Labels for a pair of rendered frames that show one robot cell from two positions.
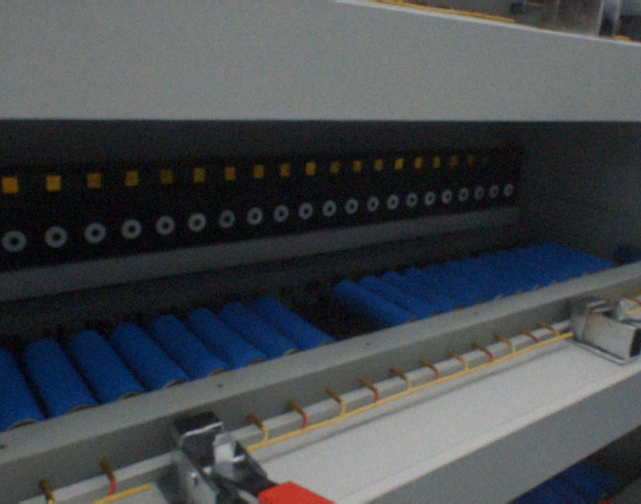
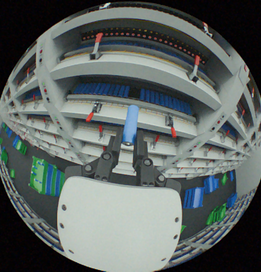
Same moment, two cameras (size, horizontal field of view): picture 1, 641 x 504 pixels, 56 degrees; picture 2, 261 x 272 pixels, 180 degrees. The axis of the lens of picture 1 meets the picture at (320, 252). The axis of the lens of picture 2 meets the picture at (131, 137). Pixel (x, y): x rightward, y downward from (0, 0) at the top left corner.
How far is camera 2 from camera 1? 0.24 m
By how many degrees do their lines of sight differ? 56
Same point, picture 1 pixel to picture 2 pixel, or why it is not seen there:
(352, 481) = (109, 114)
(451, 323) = (143, 103)
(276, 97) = (106, 72)
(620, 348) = (166, 123)
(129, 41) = (87, 68)
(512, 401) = (140, 118)
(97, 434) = (91, 98)
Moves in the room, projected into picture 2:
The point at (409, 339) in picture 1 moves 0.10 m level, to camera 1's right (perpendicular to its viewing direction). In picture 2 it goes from (133, 103) to (157, 118)
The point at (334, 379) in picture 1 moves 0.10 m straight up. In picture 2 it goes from (119, 102) to (121, 76)
